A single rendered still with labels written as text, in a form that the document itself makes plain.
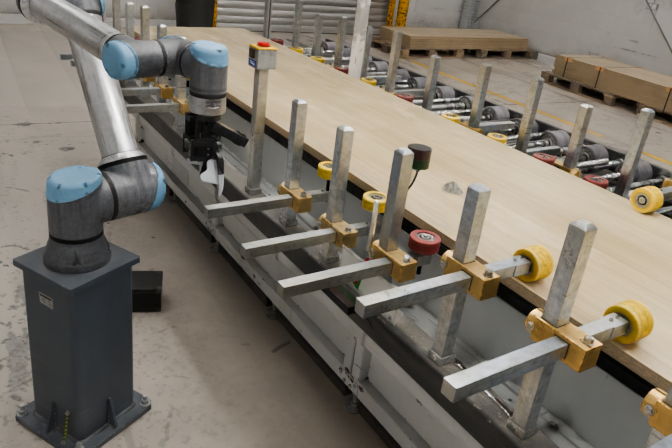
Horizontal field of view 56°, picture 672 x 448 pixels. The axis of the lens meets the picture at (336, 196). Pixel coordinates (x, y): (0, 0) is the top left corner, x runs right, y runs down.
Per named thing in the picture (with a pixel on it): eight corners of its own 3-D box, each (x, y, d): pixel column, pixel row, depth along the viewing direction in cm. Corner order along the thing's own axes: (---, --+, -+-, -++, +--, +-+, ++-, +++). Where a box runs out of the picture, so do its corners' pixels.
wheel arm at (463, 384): (453, 405, 99) (458, 387, 98) (438, 391, 102) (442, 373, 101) (635, 330, 126) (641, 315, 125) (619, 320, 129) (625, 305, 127)
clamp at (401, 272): (398, 283, 153) (402, 265, 151) (367, 257, 163) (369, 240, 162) (416, 279, 156) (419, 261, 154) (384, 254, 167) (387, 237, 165)
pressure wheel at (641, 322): (634, 304, 122) (598, 304, 129) (642, 345, 122) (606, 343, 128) (651, 298, 125) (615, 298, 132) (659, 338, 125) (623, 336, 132)
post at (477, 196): (437, 376, 147) (480, 188, 128) (427, 367, 149) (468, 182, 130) (448, 372, 148) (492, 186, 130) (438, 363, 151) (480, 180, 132)
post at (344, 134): (324, 282, 185) (344, 128, 166) (318, 277, 188) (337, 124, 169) (334, 280, 187) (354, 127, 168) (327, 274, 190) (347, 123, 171)
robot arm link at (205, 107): (219, 89, 160) (232, 99, 153) (218, 107, 162) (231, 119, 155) (184, 89, 156) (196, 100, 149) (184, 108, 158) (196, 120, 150)
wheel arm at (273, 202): (207, 222, 180) (208, 208, 178) (203, 217, 182) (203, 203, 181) (334, 202, 203) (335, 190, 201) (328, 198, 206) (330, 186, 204)
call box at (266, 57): (256, 72, 201) (258, 47, 198) (247, 67, 206) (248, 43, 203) (276, 71, 205) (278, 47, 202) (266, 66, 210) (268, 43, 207)
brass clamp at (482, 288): (477, 302, 131) (482, 281, 129) (435, 271, 141) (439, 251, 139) (498, 296, 134) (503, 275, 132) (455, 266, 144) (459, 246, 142)
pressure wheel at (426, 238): (416, 284, 159) (424, 244, 154) (396, 269, 165) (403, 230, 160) (439, 278, 163) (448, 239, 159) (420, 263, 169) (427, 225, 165)
